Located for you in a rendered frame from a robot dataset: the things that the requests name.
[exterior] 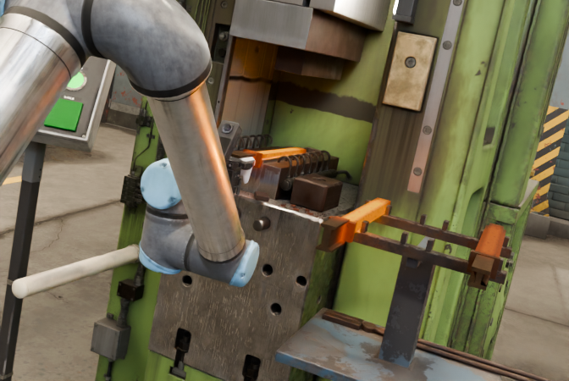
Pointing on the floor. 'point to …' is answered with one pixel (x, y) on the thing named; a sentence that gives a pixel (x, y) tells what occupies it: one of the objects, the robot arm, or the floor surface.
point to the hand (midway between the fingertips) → (248, 157)
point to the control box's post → (20, 252)
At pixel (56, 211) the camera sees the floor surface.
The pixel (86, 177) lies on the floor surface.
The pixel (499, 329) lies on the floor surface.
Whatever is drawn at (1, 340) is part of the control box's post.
